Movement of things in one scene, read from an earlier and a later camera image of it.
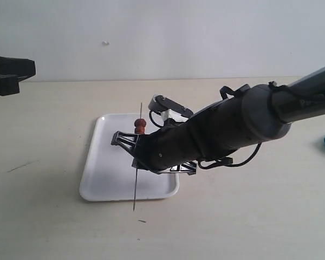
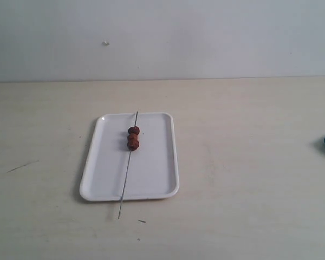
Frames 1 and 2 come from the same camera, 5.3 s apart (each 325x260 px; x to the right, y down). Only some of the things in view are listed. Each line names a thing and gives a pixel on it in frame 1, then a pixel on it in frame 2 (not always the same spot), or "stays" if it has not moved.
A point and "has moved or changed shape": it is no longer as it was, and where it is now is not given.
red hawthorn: [140, 122] to [134, 130]
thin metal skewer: [136, 173] to [127, 172]
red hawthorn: [139, 130] has moved or changed shape
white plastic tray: [108, 174] stays
